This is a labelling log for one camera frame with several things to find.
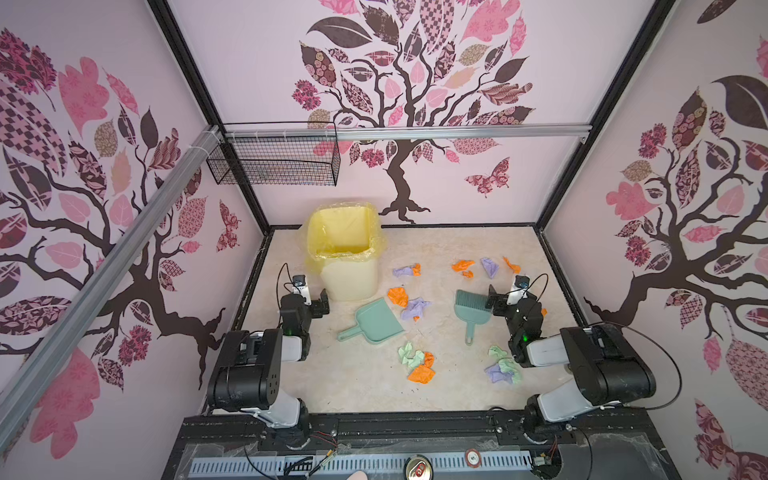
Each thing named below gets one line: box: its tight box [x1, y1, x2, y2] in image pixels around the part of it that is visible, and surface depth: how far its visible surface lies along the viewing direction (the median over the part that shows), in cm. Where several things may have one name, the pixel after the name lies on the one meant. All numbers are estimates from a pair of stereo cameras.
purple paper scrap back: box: [480, 258, 500, 279], surface depth 109 cm
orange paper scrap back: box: [451, 260, 475, 278], surface depth 109 cm
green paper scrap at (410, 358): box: [398, 341, 425, 369], surface depth 87 cm
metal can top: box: [404, 454, 434, 480], surface depth 61 cm
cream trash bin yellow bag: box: [305, 201, 387, 302], surface depth 92 cm
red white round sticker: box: [465, 448, 482, 469], surface depth 71 cm
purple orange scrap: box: [392, 263, 423, 277], surface depth 106 cm
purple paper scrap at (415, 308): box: [402, 297, 432, 320], surface depth 95 cm
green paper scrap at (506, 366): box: [488, 346, 522, 385], surface depth 83 cm
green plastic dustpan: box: [337, 298, 405, 345], surface depth 95 cm
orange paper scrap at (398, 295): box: [387, 287, 409, 308], surface depth 102 cm
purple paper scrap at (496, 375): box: [484, 364, 514, 384], surface depth 83 cm
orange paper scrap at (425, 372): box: [408, 351, 436, 385], surface depth 85 cm
